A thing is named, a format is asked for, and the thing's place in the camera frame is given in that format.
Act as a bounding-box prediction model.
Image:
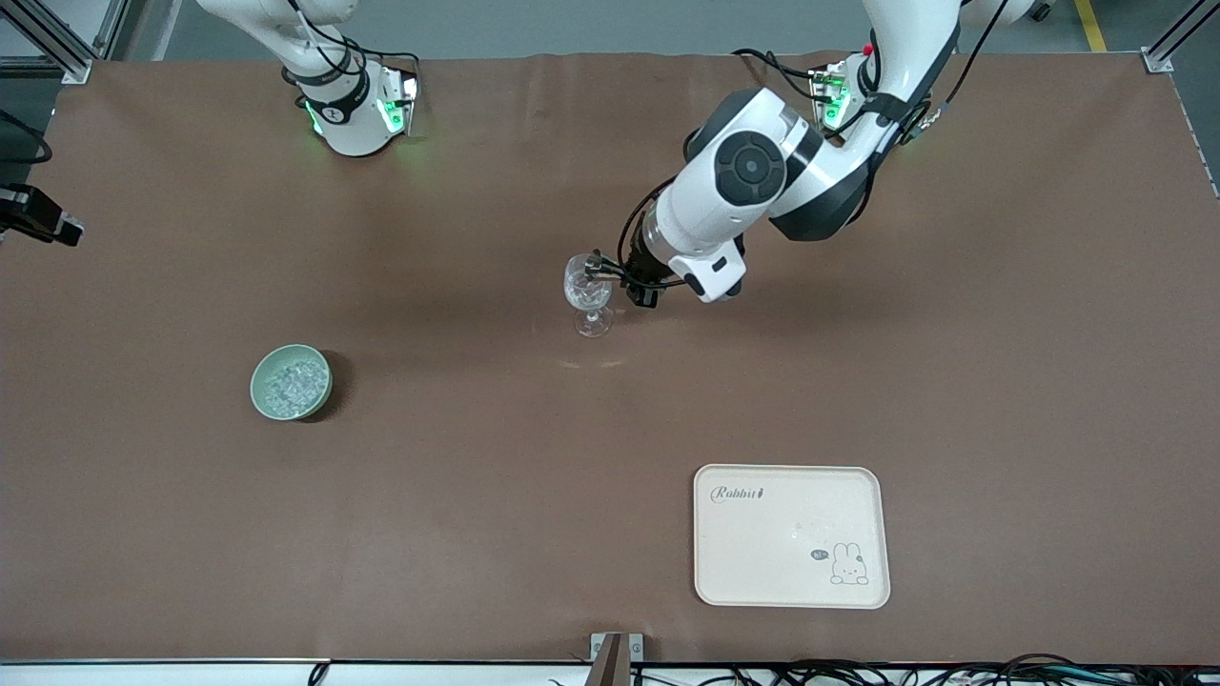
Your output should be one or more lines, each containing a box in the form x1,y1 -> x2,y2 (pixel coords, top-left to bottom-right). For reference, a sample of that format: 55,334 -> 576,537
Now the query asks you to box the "clear stemmed wine glass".
563,253 -> 614,338

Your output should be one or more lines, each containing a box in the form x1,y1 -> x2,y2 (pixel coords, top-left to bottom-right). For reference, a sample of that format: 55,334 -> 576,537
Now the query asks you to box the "pile of clear ice cubes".
262,357 -> 327,416

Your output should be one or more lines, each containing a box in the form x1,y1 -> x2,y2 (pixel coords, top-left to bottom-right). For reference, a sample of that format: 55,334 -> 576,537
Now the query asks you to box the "brown table cover sheet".
0,52 -> 1220,665

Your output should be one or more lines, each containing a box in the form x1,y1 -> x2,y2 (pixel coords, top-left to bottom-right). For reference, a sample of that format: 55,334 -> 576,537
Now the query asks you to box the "white rabbit print tray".
693,463 -> 892,610

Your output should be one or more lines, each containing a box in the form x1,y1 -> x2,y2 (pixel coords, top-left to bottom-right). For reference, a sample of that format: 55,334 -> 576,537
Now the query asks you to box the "green ceramic bowl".
250,344 -> 334,421

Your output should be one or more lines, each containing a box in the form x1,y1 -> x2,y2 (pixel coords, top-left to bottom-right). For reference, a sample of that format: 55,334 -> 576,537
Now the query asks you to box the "black looped cable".
0,110 -> 51,165

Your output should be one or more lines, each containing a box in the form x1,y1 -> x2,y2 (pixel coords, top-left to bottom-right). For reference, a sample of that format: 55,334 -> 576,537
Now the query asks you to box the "aluminium frame post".
0,0 -> 130,85
1142,0 -> 1220,75

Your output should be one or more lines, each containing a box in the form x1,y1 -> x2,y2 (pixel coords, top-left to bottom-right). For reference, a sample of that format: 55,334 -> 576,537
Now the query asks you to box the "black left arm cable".
620,0 -> 1011,287

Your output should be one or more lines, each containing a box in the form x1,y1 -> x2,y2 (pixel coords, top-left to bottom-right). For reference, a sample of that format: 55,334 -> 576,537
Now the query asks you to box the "bundle of black cables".
629,654 -> 1220,686

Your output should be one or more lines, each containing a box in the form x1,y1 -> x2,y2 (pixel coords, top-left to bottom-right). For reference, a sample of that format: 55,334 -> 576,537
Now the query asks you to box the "white table edge rail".
0,657 -> 1220,686

